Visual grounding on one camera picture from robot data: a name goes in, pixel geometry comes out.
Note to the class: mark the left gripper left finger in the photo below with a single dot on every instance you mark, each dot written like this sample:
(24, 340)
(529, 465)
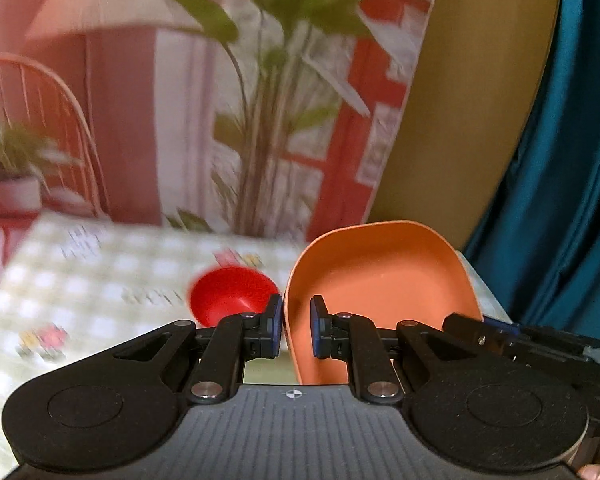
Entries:
(223, 351)

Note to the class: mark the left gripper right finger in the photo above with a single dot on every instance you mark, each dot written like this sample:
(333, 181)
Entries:
(353, 339)

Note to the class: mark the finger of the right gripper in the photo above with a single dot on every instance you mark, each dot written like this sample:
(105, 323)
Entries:
(485, 334)

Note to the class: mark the red bowl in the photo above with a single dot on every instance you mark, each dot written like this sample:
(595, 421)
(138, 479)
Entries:
(228, 290)

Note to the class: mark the orange square plate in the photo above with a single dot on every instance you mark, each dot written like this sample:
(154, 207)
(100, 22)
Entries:
(387, 271)

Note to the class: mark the teal curtain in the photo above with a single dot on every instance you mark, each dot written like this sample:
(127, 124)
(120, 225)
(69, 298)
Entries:
(537, 247)

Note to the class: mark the checkered bunny tablecloth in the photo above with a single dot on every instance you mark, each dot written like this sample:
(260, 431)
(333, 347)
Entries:
(75, 286)

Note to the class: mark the printed room backdrop cloth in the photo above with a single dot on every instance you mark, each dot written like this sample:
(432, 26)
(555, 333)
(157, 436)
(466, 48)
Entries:
(263, 118)

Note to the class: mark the wooden board panel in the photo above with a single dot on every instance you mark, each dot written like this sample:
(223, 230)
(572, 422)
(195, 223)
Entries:
(476, 80)

